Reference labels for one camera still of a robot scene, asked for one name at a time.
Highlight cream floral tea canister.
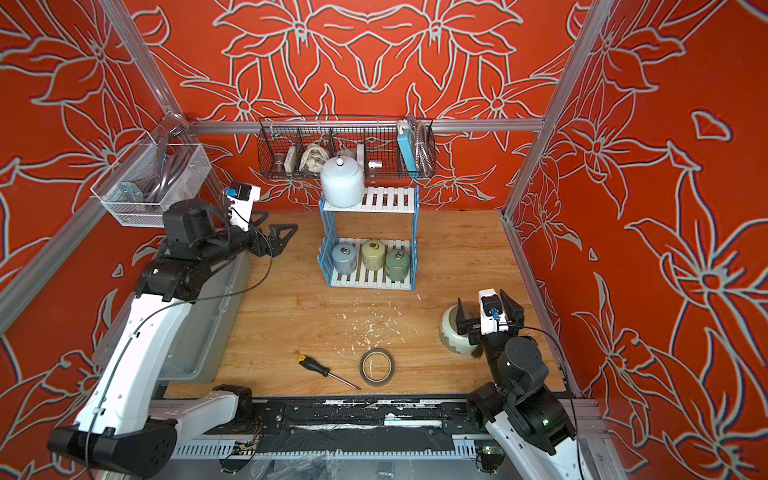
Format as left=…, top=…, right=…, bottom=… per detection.
left=439, top=304, right=479, bottom=356

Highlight small blue-grey tea canister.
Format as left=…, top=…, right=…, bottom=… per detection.
left=331, top=242, right=357, bottom=275

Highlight white ceramic tea canister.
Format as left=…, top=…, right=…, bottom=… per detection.
left=321, top=156, right=365, bottom=208

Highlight blue white two-tier shelf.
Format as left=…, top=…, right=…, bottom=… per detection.
left=317, top=187, right=420, bottom=291

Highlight small yellow-green tea canister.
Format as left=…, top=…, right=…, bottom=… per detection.
left=361, top=239, right=387, bottom=271

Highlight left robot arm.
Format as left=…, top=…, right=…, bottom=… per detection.
left=47, top=198, right=298, bottom=478

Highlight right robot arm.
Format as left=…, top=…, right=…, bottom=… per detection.
left=456, top=289, right=592, bottom=479

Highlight small dark green tea canister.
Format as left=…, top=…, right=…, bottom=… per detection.
left=385, top=248, right=411, bottom=282

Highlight cream cloth item in basket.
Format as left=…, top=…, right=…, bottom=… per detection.
left=299, top=143, right=330, bottom=175

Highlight roll of brown tape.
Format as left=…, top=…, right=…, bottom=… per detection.
left=359, top=348, right=395, bottom=387

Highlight translucent plastic storage box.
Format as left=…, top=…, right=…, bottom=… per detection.
left=92, top=235, right=251, bottom=383

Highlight yellow black screwdriver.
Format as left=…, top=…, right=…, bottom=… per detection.
left=297, top=355, right=361, bottom=391

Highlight light blue box in basket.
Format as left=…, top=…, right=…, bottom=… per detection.
left=396, top=119, right=418, bottom=177

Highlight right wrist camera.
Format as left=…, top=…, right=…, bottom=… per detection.
left=478, top=289, right=508, bottom=334

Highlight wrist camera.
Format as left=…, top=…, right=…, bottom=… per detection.
left=478, top=289, right=508, bottom=334
left=224, top=181, right=261, bottom=232

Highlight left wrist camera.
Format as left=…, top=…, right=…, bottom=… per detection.
left=224, top=181, right=261, bottom=232

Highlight black wire wall basket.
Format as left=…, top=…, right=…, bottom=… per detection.
left=256, top=115, right=437, bottom=180

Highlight grey hoses in bin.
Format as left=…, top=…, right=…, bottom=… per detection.
left=140, top=134, right=193, bottom=204

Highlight clear plastic wall bin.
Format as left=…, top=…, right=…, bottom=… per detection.
left=91, top=134, right=212, bottom=228

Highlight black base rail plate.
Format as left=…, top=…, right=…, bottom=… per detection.
left=209, top=395, right=523, bottom=454

